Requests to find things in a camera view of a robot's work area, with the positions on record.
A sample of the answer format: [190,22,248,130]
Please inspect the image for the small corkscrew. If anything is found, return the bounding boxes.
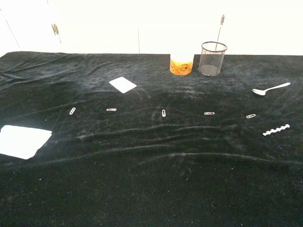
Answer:
[262,123,291,137]

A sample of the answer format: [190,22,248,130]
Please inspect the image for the black mesh pen holder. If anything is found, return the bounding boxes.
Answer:
[197,41,228,77]

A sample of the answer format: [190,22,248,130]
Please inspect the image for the clear jar of rubber bands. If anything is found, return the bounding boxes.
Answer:
[169,48,194,77]

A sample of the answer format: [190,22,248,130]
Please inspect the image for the silver metal spoon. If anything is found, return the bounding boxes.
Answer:
[251,82,291,96]

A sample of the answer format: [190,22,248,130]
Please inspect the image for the white paper pad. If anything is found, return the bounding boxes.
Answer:
[0,124,53,160]

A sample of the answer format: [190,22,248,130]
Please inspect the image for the white playing card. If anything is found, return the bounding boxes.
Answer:
[108,76,138,94]

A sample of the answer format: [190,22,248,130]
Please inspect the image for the black velvet table cloth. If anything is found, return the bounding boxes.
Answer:
[0,51,303,227]

